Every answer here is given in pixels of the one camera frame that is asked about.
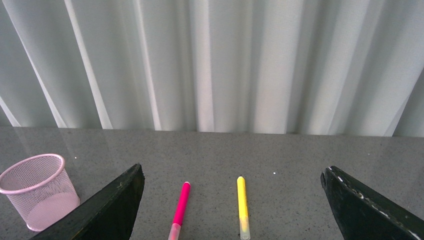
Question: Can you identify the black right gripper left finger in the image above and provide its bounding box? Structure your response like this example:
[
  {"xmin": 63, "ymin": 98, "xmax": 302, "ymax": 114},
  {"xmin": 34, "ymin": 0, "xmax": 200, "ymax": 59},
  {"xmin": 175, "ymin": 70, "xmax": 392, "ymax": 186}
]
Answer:
[{"xmin": 33, "ymin": 163, "xmax": 145, "ymax": 240}]

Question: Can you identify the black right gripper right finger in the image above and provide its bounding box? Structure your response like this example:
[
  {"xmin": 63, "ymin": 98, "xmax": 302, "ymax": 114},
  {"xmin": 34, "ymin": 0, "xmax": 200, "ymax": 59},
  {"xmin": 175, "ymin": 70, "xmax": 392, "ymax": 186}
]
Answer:
[{"xmin": 320, "ymin": 166, "xmax": 424, "ymax": 240}]

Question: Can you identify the pink marker pen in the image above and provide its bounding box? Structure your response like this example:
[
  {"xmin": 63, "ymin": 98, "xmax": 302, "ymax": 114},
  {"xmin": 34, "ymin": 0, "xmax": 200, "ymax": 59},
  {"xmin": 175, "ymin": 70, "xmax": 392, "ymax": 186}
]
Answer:
[{"xmin": 168, "ymin": 181, "xmax": 191, "ymax": 240}]

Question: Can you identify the pink mesh cup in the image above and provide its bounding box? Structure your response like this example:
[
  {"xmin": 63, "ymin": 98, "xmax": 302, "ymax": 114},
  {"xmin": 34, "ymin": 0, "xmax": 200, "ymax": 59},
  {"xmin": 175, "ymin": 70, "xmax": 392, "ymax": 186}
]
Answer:
[{"xmin": 0, "ymin": 153, "xmax": 81, "ymax": 232}]

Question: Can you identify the yellow marker pen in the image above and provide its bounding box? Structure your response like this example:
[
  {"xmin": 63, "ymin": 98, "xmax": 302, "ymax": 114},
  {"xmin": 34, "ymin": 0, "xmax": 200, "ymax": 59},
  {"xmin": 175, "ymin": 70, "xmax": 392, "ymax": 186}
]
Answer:
[{"xmin": 236, "ymin": 176, "xmax": 251, "ymax": 240}]

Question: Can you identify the white pleated curtain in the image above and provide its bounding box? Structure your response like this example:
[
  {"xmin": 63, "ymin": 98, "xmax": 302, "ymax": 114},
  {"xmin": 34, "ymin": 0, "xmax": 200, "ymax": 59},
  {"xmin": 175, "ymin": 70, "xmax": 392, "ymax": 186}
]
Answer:
[{"xmin": 0, "ymin": 0, "xmax": 424, "ymax": 137}]

